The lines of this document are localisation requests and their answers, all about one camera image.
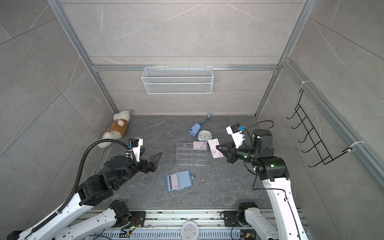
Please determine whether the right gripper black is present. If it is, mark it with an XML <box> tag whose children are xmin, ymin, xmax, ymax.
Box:
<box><xmin>217</xmin><ymin>139</ymin><xmax>260</xmax><ymax>164</ymax></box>

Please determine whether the pink white credit card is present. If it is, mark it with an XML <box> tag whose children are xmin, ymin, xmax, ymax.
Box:
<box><xmin>193</xmin><ymin>141</ymin><xmax>207</xmax><ymax>151</ymax></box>

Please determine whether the clear acrylic organizer tray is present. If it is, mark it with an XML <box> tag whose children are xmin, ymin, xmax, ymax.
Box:
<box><xmin>176</xmin><ymin>142</ymin><xmax>208</xmax><ymax>166</ymax></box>

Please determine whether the blue leather card holder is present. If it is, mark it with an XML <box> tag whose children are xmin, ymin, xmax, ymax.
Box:
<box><xmin>165</xmin><ymin>171</ymin><xmax>194</xmax><ymax>193</ymax></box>

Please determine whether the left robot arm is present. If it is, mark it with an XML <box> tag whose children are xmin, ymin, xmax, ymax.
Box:
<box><xmin>7</xmin><ymin>153</ymin><xmax>162</xmax><ymax>240</ymax></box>

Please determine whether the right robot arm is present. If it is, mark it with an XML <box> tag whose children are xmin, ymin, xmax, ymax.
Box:
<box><xmin>216</xmin><ymin>125</ymin><xmax>309</xmax><ymax>240</ymax></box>

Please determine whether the card with black stripe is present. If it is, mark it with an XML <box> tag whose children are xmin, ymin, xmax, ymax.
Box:
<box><xmin>166</xmin><ymin>174</ymin><xmax>180</xmax><ymax>192</ymax></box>

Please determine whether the small white round clock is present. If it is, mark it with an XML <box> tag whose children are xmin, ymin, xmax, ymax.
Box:
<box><xmin>198</xmin><ymin>130</ymin><xmax>213</xmax><ymax>142</ymax></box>

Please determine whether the blue brush tool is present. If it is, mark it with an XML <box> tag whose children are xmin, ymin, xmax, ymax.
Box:
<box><xmin>188</xmin><ymin>113</ymin><xmax>212</xmax><ymax>137</ymax></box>

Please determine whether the white teddy bear brown vest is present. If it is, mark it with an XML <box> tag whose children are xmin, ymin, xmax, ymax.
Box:
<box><xmin>102</xmin><ymin>110</ymin><xmax>131</xmax><ymax>140</ymax></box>

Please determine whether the white clock at front edge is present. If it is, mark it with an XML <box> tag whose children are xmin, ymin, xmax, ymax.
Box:
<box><xmin>181</xmin><ymin>221</ymin><xmax>199</xmax><ymax>240</ymax></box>

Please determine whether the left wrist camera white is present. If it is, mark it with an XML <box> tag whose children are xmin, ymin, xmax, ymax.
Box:
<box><xmin>127</xmin><ymin>138</ymin><xmax>143</xmax><ymax>163</ymax></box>

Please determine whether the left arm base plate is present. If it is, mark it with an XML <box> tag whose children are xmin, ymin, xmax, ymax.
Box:
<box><xmin>122</xmin><ymin>211</ymin><xmax>147</xmax><ymax>228</ymax></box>

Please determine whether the aluminium front rail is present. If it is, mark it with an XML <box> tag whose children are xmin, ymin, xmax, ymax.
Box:
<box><xmin>91</xmin><ymin>209</ymin><xmax>260</xmax><ymax>240</ymax></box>

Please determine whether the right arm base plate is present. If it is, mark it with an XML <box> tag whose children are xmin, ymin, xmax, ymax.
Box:
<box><xmin>220</xmin><ymin>211</ymin><xmax>239</xmax><ymax>227</ymax></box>

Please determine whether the white wire mesh basket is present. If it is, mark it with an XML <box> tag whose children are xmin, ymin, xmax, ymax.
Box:
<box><xmin>142</xmin><ymin>67</ymin><xmax>214</xmax><ymax>94</ymax></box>

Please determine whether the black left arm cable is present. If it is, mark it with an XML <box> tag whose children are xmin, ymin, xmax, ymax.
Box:
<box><xmin>29</xmin><ymin>138</ymin><xmax>131</xmax><ymax>232</ymax></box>

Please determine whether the black wire hook rack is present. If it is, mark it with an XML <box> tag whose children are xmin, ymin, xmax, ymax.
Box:
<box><xmin>286</xmin><ymin>89</ymin><xmax>353</xmax><ymax>168</ymax></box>

